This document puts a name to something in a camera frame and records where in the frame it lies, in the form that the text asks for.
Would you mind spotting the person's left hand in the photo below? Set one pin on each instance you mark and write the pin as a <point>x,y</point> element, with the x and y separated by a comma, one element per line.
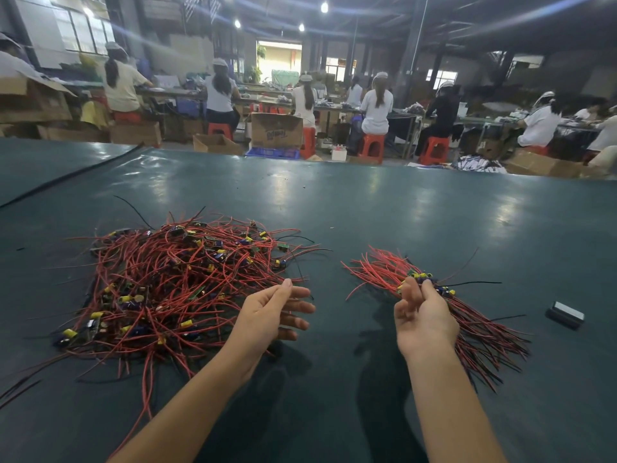
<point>265,323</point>

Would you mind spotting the person's right hand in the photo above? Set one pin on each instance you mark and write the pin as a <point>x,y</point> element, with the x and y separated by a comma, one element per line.
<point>424,323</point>

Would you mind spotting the person's left forearm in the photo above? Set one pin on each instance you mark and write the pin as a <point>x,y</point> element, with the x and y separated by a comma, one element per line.
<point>183,414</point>

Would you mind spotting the person's right forearm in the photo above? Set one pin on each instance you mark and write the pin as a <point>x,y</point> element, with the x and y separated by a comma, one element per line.
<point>453,410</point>

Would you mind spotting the dark green table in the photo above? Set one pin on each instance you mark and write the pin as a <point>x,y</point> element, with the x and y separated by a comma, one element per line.
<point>501,217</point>

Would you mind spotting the small black grey block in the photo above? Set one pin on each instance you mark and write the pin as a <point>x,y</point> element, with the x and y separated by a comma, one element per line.
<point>566,315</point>

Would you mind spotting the heap of black white items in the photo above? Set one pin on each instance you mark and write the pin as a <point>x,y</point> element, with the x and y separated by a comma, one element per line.
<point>479,164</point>

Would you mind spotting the blue plastic crate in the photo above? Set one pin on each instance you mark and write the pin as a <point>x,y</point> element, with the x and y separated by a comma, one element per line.
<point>273,153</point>

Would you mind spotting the red plastic stool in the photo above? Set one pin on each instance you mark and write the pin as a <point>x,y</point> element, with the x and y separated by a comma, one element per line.
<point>308,142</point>
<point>220,130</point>
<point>537,149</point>
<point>126,117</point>
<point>372,147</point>
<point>435,150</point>

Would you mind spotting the yellow sack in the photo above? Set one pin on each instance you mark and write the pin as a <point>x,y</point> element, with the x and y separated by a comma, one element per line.
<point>94,114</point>

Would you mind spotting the large open cardboard box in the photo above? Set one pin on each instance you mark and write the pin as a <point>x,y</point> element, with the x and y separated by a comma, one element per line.
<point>31,99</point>

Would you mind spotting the grid window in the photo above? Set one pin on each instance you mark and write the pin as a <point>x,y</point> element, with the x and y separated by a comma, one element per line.
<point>82,29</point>

